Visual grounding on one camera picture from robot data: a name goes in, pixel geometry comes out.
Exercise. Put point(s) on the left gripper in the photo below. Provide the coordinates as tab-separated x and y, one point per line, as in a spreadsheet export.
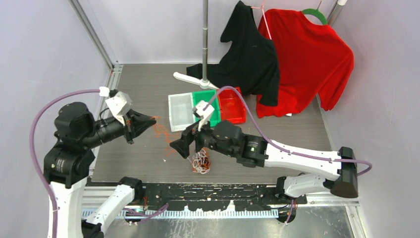
135	123

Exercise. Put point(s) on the green hanger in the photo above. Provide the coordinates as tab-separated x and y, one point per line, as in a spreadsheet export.
315	12

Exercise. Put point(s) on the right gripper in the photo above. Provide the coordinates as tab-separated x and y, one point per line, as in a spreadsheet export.
191	133

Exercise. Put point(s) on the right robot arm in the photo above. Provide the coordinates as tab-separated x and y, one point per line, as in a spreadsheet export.
332	171

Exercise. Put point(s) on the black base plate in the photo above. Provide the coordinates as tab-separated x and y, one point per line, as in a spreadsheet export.
211	197

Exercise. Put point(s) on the white rack base foot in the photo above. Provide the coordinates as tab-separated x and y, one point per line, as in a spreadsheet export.
193	80

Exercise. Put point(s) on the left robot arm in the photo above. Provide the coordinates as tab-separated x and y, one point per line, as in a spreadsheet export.
66	168

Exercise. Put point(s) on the aluminium frame rail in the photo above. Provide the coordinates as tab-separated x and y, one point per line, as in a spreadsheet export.
80	12

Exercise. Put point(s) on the black t-shirt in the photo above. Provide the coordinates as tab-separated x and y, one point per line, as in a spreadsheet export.
251	62

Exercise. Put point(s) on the white plastic bin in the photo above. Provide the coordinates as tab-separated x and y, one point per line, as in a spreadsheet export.
180	108

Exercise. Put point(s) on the green plastic bin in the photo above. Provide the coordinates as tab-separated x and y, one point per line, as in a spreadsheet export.
206	96

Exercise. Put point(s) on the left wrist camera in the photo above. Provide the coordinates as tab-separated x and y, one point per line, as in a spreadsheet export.
119	104

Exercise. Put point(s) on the red t-shirt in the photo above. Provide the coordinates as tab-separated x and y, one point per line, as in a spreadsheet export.
313	61

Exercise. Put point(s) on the red plastic bin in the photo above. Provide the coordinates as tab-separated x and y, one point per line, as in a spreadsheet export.
231	107

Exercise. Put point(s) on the pink hanger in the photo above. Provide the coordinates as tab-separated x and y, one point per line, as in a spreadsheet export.
261	7

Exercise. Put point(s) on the garment rack pole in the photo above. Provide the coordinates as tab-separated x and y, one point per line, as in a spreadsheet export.
205	42

